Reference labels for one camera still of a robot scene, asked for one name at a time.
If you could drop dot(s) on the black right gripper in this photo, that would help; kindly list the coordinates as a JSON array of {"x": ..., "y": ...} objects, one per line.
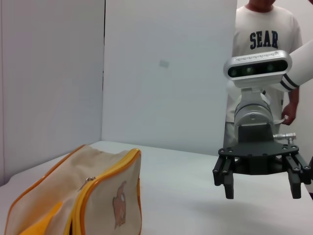
[{"x": 256, "y": 156}]

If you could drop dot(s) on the beige food bag orange trim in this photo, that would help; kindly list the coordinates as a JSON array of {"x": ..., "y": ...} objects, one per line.
[{"x": 61, "y": 191}]

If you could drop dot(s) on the bystander bare forearm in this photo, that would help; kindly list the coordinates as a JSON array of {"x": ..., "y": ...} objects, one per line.
[{"x": 294, "y": 96}]

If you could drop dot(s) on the metal zipper pull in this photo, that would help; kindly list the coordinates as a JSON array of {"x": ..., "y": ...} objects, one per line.
[{"x": 90, "y": 179}]

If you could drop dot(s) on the bystander bare hand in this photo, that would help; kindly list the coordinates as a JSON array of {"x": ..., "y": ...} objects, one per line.
[{"x": 289, "y": 115}]

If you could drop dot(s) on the person in white printed t-shirt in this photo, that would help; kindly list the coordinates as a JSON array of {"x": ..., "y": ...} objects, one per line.
[{"x": 264, "y": 24}]

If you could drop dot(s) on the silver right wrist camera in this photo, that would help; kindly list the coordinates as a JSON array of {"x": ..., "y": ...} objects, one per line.
[{"x": 256, "y": 69}]

